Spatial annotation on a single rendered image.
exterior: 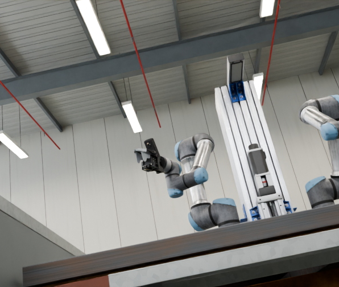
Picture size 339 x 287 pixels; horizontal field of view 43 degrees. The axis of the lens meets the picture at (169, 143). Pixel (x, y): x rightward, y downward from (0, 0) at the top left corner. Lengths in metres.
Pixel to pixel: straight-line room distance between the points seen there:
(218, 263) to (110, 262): 0.42
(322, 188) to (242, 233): 1.28
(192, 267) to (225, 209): 1.50
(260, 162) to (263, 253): 1.70
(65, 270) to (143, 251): 0.20
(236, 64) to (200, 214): 0.87
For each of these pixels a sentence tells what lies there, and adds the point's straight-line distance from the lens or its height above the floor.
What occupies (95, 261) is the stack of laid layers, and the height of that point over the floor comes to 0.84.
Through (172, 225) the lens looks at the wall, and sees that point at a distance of 11.89.
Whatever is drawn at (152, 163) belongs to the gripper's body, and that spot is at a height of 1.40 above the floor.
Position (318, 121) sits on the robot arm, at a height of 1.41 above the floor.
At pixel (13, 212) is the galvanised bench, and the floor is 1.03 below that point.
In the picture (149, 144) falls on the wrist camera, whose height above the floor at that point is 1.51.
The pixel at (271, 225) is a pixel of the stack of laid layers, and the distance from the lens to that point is 1.16.
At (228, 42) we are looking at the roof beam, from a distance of 10.58.
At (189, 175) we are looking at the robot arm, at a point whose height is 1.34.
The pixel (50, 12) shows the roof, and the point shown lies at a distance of 9.69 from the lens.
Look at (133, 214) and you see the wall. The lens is 12.13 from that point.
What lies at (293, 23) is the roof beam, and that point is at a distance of 11.00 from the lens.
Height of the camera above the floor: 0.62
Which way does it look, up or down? 25 degrees up
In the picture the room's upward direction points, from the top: 11 degrees counter-clockwise
